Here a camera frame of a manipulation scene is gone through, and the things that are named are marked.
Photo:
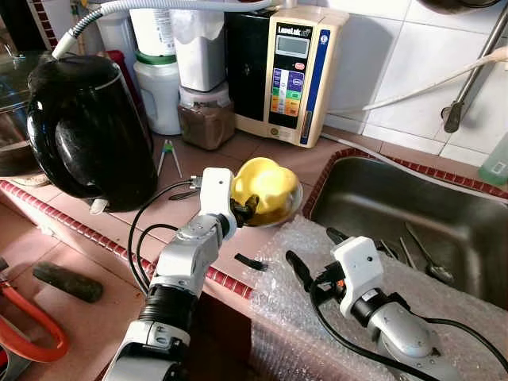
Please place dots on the metal faucet pipe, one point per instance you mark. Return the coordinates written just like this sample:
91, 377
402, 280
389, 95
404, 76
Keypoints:
476, 75

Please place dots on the small black plastic piece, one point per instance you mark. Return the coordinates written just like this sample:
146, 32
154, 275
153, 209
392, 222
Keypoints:
250, 262

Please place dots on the thin white drain tube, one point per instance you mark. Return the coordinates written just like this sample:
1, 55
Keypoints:
341, 141

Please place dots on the dark hanging pan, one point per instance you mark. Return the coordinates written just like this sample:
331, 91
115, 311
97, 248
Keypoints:
452, 4

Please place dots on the metal spoon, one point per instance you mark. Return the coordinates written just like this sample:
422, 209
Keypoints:
440, 274

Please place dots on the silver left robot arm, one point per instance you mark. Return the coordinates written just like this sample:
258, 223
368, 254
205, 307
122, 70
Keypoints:
186, 254

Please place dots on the black electric kettle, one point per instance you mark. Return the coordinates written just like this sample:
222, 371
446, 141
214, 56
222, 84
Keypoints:
87, 131

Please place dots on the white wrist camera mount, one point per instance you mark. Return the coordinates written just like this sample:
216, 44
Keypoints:
357, 266
216, 194

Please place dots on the clear dish soap bottle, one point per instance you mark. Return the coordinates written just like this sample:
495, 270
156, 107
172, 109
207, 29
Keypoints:
496, 167

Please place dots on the stainless steel bowl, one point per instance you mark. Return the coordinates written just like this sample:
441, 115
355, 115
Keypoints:
292, 208

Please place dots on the frosted white plastic container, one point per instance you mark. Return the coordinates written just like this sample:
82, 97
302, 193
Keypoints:
198, 51

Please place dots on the red plastic container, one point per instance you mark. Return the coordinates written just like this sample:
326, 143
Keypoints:
117, 63

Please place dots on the white labelled bottle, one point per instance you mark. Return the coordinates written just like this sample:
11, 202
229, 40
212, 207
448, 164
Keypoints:
155, 32

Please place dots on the small white plastic piece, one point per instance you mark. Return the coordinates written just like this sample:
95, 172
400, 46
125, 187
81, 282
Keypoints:
99, 206

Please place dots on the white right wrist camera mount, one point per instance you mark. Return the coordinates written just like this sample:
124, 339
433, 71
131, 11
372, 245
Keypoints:
357, 266

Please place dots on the beige water ionizer machine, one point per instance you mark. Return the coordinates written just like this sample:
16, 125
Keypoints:
290, 79

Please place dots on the white jar green lid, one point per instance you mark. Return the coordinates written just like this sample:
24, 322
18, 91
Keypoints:
159, 99

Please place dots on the dark green cylinder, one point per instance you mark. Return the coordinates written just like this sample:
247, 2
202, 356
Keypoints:
67, 282

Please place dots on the clear bubble wrap sheet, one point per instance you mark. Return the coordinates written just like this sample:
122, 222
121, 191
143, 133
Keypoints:
278, 317

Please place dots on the brown powder plastic jar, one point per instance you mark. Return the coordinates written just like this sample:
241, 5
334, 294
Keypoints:
206, 127

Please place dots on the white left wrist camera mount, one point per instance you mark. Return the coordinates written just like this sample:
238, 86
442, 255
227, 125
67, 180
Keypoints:
216, 194

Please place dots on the clear plastic container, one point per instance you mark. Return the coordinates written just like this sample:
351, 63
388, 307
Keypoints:
115, 36

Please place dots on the stainless steel sink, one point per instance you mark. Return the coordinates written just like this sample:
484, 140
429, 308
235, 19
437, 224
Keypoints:
373, 194

